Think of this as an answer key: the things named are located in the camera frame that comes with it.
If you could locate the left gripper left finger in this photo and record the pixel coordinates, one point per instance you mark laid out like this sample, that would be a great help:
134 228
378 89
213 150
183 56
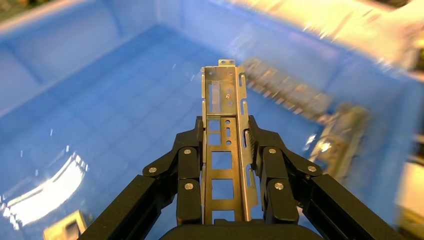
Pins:
188 165

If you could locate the silver slotted metal bracket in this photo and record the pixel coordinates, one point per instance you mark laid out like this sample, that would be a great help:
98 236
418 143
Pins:
291 92

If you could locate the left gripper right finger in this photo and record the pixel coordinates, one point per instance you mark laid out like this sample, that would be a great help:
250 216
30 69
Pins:
278 172

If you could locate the dark metal channel part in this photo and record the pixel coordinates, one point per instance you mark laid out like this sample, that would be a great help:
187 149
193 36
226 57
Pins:
224 109

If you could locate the thin metal strip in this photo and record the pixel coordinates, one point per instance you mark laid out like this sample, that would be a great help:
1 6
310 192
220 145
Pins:
341 139

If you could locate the blue plastic bin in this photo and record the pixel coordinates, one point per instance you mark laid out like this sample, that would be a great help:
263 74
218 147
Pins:
99 99

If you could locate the ladder shaped metal bracket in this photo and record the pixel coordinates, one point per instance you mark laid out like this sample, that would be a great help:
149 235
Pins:
63 228

